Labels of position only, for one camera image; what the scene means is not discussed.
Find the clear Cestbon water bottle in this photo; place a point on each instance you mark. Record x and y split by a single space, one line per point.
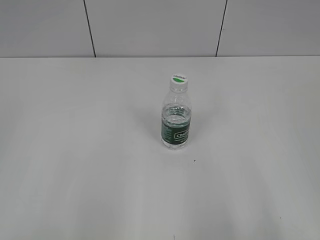
176 114

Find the white green bottle cap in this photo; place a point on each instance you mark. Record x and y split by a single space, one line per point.
178 81

